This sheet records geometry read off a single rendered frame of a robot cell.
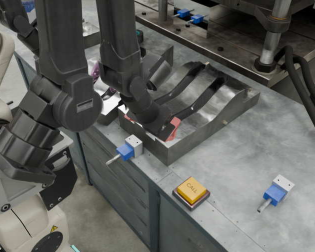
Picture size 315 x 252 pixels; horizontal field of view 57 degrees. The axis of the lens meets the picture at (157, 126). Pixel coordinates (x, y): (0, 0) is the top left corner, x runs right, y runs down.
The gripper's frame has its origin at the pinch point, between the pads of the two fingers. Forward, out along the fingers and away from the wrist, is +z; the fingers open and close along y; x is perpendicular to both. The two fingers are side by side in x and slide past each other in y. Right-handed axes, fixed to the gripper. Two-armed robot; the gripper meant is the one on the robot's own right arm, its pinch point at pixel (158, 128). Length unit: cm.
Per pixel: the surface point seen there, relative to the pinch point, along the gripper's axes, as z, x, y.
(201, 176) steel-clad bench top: 21.2, 1.7, -10.7
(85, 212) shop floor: 88, 48, 54
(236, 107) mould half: 29.1, -28.0, -4.5
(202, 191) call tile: 14.9, 5.9, -15.3
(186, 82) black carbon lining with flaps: 22.9, -25.6, 15.1
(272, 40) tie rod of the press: 40, -69, 3
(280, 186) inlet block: 20.3, -8.2, -31.3
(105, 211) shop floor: 91, 41, 46
